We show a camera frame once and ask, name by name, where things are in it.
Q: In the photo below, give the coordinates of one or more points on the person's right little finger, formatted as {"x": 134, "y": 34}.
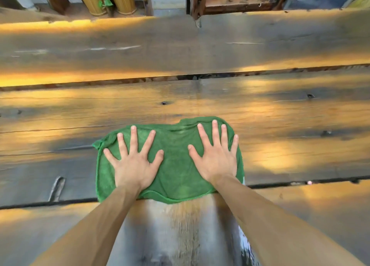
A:
{"x": 234, "y": 145}

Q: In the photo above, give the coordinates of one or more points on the person's left hand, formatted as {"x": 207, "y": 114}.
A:
{"x": 133, "y": 169}

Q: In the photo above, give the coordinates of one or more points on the person's right middle finger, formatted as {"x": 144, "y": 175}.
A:
{"x": 216, "y": 133}

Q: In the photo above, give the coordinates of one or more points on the green cloth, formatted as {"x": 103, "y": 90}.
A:
{"x": 176, "y": 161}

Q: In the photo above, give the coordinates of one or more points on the person's right thumb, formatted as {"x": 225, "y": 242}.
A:
{"x": 195, "y": 155}

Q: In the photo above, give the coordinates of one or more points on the person's left thumb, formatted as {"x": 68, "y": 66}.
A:
{"x": 156, "y": 160}

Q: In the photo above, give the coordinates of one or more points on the person's left little finger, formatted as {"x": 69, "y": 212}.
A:
{"x": 111, "y": 158}

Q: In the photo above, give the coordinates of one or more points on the person's right forearm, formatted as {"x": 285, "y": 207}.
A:
{"x": 274, "y": 228}

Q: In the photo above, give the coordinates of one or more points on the person's right hand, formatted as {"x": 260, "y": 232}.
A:
{"x": 216, "y": 161}

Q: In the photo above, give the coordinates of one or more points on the person's left middle finger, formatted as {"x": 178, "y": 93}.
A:
{"x": 133, "y": 139}

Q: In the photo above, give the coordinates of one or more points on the person's left forearm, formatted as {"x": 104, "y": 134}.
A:
{"x": 92, "y": 231}

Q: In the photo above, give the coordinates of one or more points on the white plant pot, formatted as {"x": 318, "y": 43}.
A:
{"x": 24, "y": 0}

